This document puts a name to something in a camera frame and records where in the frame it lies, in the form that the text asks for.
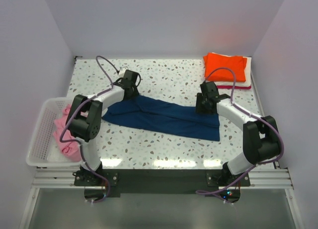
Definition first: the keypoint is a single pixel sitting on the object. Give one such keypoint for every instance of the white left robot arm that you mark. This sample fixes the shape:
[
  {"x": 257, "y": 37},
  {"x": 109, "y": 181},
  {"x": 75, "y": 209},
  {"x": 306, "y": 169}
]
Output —
[{"x": 84, "y": 118}]

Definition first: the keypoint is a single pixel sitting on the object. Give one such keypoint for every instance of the aluminium frame rail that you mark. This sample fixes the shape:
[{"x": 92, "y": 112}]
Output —
[{"x": 63, "y": 178}]

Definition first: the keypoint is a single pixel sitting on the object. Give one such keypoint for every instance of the navy blue printed t-shirt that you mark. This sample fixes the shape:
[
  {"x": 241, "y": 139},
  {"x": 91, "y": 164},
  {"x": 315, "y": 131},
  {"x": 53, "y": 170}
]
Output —
[{"x": 145, "y": 113}]

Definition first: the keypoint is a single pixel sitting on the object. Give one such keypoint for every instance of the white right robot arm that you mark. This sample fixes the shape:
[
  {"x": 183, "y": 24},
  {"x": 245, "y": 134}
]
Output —
[{"x": 261, "y": 140}]

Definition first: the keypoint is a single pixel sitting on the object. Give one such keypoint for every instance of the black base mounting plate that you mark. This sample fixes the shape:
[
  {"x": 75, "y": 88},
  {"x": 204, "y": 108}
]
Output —
[{"x": 115, "y": 182}]

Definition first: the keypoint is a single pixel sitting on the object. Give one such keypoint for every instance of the folded white t-shirt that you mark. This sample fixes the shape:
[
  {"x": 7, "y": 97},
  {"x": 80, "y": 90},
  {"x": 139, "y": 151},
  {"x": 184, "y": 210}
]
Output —
[{"x": 247, "y": 72}]

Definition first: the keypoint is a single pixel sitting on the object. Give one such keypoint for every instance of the folded magenta t-shirt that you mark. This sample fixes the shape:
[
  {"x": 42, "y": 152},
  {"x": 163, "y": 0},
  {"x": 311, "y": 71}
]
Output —
[{"x": 236, "y": 87}]

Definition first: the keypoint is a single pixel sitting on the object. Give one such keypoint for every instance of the folded orange t-shirt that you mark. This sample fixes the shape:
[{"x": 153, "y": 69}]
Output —
[{"x": 216, "y": 66}]

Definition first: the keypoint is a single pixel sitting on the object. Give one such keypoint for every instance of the white plastic laundry basket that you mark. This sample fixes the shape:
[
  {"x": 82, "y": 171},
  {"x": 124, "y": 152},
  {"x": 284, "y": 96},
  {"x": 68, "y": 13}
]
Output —
[{"x": 43, "y": 150}]

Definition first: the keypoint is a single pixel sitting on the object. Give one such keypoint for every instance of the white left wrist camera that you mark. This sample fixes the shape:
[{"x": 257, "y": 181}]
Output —
[{"x": 122, "y": 72}]

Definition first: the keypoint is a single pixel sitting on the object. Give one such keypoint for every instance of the pink t-shirt in basket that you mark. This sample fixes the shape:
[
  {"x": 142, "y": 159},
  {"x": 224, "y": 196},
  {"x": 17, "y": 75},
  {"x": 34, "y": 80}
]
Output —
[{"x": 68, "y": 149}]

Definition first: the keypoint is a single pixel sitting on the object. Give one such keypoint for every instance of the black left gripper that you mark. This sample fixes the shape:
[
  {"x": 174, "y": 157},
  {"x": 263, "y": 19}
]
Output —
[{"x": 135, "y": 93}]

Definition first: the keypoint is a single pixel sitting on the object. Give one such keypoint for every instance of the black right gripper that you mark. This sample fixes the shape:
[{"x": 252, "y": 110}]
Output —
[{"x": 198, "y": 108}]

